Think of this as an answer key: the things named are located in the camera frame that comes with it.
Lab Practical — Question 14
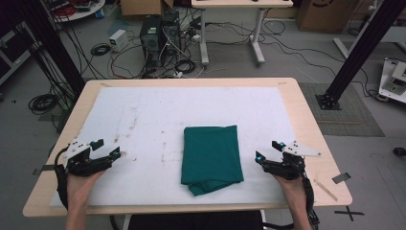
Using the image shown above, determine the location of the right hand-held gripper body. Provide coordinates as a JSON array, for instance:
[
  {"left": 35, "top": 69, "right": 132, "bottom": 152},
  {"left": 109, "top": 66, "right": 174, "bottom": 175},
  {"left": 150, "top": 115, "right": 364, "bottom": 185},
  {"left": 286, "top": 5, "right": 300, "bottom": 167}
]
[{"left": 262, "top": 140, "right": 322, "bottom": 180}]

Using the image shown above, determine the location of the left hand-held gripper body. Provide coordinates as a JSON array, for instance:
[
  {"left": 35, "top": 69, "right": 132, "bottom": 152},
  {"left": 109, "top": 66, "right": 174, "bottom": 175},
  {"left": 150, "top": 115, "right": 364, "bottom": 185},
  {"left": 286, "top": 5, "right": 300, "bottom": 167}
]
[{"left": 62, "top": 137, "right": 115, "bottom": 178}]

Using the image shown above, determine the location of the green sweatshirt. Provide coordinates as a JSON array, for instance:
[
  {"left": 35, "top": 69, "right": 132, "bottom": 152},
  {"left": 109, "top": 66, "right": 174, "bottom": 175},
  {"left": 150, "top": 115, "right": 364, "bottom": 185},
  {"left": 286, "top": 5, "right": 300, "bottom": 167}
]
[{"left": 180, "top": 125, "right": 244, "bottom": 197}]

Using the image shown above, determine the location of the person's right hand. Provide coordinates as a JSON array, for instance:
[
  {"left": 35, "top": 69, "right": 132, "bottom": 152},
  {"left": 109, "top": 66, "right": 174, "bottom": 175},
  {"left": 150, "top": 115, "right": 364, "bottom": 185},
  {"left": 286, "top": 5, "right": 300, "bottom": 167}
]
[{"left": 273, "top": 173, "right": 306, "bottom": 209}]

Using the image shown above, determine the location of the person's left hand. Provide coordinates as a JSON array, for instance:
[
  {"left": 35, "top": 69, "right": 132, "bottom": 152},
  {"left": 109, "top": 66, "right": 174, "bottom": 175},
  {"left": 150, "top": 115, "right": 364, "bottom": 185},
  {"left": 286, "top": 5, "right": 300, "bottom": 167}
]
[{"left": 66, "top": 171, "right": 106, "bottom": 210}]

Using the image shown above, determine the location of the grey tape piece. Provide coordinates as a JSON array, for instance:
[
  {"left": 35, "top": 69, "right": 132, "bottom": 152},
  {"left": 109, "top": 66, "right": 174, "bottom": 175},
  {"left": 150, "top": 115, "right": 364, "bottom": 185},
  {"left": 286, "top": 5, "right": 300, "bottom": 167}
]
[
  {"left": 331, "top": 172, "right": 351, "bottom": 185},
  {"left": 33, "top": 164, "right": 56, "bottom": 176}
]

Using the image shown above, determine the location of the thin wooden stick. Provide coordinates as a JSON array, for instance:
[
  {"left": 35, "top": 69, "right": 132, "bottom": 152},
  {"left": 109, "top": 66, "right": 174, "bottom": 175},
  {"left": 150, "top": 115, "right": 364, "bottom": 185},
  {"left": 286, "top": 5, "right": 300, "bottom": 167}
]
[{"left": 313, "top": 178, "right": 339, "bottom": 202}]

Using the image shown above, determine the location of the light wooden table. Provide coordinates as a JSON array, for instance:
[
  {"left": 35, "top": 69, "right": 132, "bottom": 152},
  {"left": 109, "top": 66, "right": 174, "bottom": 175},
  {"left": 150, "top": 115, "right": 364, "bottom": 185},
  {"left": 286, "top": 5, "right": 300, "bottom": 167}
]
[{"left": 22, "top": 77, "right": 353, "bottom": 230}]

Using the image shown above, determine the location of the black tape cross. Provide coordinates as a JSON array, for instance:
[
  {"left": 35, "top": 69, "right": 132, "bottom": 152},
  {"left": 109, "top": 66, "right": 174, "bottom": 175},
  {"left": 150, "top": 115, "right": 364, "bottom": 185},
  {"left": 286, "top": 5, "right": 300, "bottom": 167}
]
[{"left": 333, "top": 205, "right": 366, "bottom": 222}]

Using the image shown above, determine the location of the grey floor mat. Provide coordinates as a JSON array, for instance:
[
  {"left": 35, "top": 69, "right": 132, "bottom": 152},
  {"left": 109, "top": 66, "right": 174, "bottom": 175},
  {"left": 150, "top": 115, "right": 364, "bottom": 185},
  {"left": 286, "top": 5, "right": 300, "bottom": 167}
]
[{"left": 298, "top": 81, "right": 386, "bottom": 138}]

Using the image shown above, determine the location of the white foam mat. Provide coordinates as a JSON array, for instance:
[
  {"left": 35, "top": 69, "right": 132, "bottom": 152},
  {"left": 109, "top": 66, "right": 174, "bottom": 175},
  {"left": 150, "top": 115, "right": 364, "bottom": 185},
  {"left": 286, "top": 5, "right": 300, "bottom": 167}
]
[{"left": 49, "top": 85, "right": 305, "bottom": 207}]

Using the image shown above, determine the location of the person's dark clothing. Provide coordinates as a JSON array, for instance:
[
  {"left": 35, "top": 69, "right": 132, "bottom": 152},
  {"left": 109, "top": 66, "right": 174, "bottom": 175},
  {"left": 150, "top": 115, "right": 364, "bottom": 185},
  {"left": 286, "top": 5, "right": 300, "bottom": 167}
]
[{"left": 127, "top": 210, "right": 264, "bottom": 230}]

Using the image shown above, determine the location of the white power supply box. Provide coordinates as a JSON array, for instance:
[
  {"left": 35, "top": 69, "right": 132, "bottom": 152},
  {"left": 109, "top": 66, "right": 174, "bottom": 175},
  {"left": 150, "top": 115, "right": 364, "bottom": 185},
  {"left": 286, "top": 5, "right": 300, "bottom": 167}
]
[{"left": 108, "top": 29, "right": 129, "bottom": 53}]

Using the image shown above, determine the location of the black computer tower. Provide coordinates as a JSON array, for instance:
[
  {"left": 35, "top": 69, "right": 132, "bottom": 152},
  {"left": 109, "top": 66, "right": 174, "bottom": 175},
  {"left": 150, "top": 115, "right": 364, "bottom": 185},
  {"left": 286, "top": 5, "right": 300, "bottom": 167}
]
[
  {"left": 161, "top": 11, "right": 182, "bottom": 56},
  {"left": 139, "top": 14, "right": 164, "bottom": 70}
]

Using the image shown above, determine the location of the white machine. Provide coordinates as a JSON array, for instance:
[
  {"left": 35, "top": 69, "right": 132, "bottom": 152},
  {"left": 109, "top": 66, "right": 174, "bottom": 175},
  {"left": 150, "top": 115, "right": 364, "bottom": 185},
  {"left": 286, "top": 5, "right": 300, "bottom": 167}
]
[{"left": 377, "top": 57, "right": 406, "bottom": 104}]

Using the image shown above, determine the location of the round white table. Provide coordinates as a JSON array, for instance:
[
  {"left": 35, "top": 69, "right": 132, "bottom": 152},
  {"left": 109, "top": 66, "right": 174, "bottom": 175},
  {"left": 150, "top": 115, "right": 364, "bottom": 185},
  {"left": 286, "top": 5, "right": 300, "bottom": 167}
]
[{"left": 47, "top": 0, "right": 106, "bottom": 23}]

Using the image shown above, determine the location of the large cardboard box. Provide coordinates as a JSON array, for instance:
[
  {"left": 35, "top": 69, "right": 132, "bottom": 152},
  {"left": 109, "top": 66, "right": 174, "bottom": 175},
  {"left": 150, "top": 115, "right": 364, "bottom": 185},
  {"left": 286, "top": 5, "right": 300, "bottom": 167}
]
[{"left": 296, "top": 0, "right": 360, "bottom": 34}]

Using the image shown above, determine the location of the small cardboard box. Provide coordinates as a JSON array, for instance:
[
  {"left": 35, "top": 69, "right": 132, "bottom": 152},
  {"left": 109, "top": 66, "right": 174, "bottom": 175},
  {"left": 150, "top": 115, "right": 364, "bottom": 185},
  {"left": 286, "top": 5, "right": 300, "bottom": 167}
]
[{"left": 120, "top": 0, "right": 175, "bottom": 17}]

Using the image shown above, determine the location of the white desk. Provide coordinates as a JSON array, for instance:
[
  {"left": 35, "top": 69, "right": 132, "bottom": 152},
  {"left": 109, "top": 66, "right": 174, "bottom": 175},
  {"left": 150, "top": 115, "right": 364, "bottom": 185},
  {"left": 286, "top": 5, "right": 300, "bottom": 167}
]
[{"left": 191, "top": 0, "right": 294, "bottom": 68}]

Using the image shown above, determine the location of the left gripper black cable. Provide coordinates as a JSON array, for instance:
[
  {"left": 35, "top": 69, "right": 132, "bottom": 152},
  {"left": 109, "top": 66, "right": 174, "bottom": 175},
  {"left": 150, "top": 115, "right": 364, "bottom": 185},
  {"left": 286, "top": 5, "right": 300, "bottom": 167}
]
[{"left": 54, "top": 147, "right": 70, "bottom": 211}]

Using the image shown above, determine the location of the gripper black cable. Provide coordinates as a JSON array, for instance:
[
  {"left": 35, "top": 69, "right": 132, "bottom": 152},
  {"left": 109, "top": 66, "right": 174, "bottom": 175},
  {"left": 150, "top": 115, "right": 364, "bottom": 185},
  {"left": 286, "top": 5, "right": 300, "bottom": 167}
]
[
  {"left": 301, "top": 176, "right": 320, "bottom": 230},
  {"left": 54, "top": 147, "right": 70, "bottom": 211}
]

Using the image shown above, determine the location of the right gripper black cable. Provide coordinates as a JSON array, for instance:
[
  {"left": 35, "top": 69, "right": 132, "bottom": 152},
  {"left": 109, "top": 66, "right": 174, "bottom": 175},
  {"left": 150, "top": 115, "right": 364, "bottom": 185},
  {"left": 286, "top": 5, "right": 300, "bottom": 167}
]
[{"left": 301, "top": 176, "right": 320, "bottom": 230}]

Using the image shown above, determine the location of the large coiled black cable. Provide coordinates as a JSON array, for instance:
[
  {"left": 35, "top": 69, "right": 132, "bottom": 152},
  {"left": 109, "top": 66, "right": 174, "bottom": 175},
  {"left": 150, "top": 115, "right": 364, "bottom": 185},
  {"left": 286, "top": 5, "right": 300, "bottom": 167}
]
[{"left": 28, "top": 93, "right": 60, "bottom": 115}]

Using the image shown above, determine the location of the small coiled black cable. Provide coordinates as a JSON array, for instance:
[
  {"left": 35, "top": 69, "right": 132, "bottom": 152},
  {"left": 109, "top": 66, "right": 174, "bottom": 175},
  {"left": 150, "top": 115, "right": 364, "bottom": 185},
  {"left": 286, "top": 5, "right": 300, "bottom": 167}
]
[{"left": 90, "top": 42, "right": 112, "bottom": 57}]

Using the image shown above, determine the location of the black frame post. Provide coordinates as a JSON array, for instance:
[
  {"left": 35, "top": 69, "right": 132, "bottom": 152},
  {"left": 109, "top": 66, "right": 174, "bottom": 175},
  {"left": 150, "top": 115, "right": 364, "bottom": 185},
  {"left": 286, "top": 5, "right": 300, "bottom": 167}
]
[
  {"left": 315, "top": 0, "right": 406, "bottom": 111},
  {"left": 15, "top": 0, "right": 86, "bottom": 97}
]

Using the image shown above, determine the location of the white table frame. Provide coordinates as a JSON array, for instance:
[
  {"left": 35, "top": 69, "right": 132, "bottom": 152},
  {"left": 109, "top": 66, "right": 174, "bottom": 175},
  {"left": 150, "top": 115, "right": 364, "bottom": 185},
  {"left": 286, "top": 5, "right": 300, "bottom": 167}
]
[{"left": 333, "top": 25, "right": 406, "bottom": 60}]

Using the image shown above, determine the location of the red cable bundle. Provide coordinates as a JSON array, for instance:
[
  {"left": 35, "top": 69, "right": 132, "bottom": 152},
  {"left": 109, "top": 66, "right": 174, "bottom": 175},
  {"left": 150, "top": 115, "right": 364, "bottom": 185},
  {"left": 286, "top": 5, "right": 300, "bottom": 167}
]
[{"left": 54, "top": 6, "right": 78, "bottom": 18}]

